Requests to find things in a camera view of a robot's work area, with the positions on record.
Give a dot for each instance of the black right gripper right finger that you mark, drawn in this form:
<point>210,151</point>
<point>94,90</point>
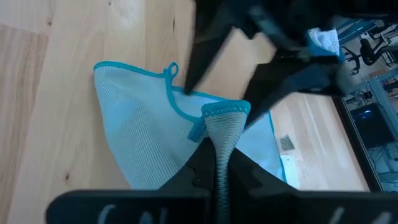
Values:
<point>264,193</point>

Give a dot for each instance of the black office chair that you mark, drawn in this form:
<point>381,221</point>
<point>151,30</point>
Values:
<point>370,51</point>

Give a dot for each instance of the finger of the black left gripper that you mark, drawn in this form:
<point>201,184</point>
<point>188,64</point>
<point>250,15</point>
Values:
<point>280,84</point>
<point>205,59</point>

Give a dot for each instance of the light blue microfiber towel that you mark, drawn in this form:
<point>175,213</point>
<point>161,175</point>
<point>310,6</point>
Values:
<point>146,124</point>

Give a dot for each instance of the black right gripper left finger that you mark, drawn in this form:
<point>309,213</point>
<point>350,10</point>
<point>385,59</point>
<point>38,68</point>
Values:
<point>186,189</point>

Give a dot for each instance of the black aluminium table frame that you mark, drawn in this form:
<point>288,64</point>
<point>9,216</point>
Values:
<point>357,143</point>

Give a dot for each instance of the grey waffle-weave towel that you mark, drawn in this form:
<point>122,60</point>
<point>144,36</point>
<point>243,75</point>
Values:
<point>326,39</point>

